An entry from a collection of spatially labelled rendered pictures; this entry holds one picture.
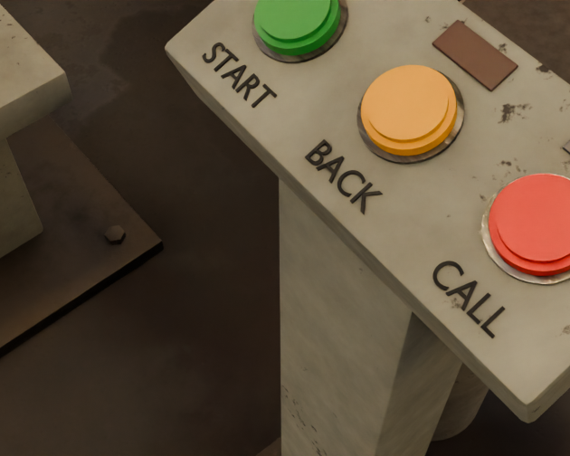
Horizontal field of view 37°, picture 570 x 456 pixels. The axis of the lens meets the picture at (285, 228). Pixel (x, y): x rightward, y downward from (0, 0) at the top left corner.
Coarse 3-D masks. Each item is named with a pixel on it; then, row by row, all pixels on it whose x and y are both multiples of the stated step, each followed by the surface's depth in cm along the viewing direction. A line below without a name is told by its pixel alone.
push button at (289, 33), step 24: (264, 0) 40; (288, 0) 39; (312, 0) 39; (336, 0) 39; (264, 24) 39; (288, 24) 39; (312, 24) 38; (336, 24) 39; (288, 48) 39; (312, 48) 39
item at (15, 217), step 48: (0, 144) 88; (48, 144) 111; (0, 192) 93; (48, 192) 106; (96, 192) 106; (0, 240) 98; (48, 240) 102; (96, 240) 102; (144, 240) 102; (0, 288) 99; (48, 288) 99; (96, 288) 100; (0, 336) 95
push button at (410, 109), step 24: (408, 72) 36; (432, 72) 36; (384, 96) 36; (408, 96) 36; (432, 96) 36; (384, 120) 36; (408, 120) 36; (432, 120) 35; (384, 144) 36; (408, 144) 36; (432, 144) 35
